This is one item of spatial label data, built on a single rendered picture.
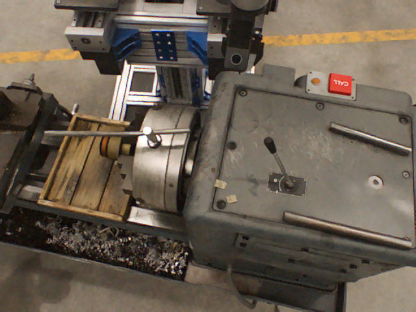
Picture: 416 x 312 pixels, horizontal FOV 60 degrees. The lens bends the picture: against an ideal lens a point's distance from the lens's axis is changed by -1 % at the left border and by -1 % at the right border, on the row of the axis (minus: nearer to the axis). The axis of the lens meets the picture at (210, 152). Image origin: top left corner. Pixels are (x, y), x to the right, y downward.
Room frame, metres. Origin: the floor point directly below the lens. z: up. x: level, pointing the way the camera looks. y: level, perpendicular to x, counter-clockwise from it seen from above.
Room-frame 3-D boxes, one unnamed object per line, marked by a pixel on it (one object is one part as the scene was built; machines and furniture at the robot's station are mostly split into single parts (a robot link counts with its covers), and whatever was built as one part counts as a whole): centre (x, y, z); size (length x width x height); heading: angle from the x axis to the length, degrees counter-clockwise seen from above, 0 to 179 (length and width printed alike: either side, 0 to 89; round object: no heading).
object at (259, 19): (0.55, -0.08, 1.52); 0.09 x 0.08 x 0.12; 170
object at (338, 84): (0.58, -0.35, 1.26); 0.06 x 0.06 x 0.02; 78
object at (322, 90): (0.58, -0.33, 1.23); 0.13 x 0.08 x 0.05; 78
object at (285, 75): (0.61, -0.19, 1.24); 0.09 x 0.08 x 0.03; 78
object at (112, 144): (0.48, 0.28, 1.08); 0.09 x 0.09 x 0.09; 78
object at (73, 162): (0.51, 0.40, 0.89); 0.36 x 0.30 x 0.04; 168
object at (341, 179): (0.39, -0.26, 1.06); 0.59 x 0.48 x 0.39; 78
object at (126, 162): (0.38, 0.22, 1.09); 0.12 x 0.11 x 0.05; 168
